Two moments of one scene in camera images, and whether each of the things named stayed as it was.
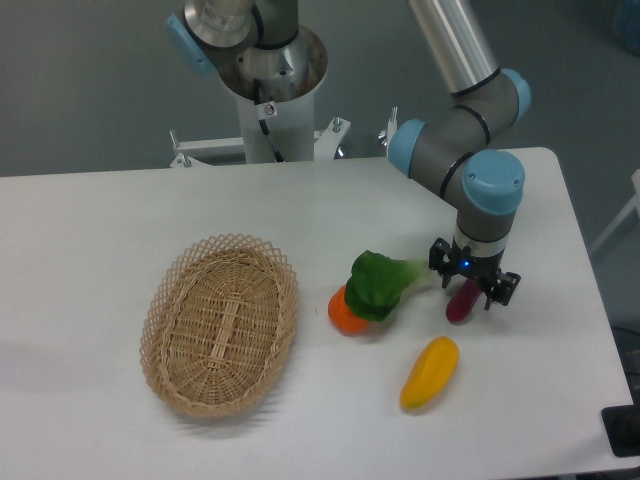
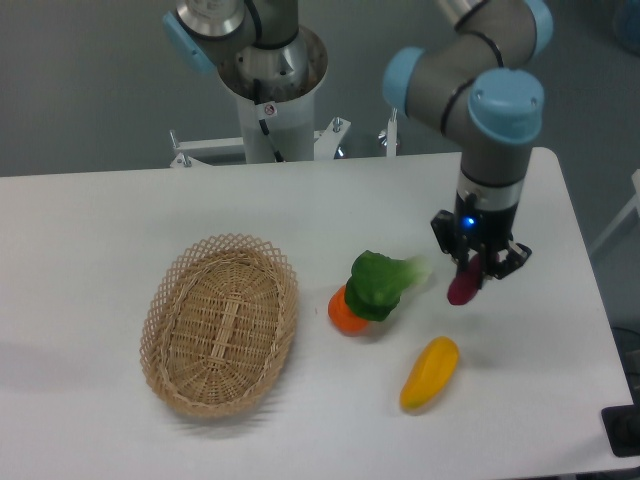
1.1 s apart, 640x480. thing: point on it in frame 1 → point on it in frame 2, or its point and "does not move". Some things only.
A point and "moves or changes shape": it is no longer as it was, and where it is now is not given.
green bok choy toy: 378,282 does not move
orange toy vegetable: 342,316 does not move
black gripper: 446,259 → 483,230
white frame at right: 635,204 does not move
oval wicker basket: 218,324 does not move
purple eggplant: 461,304 moves or changes shape
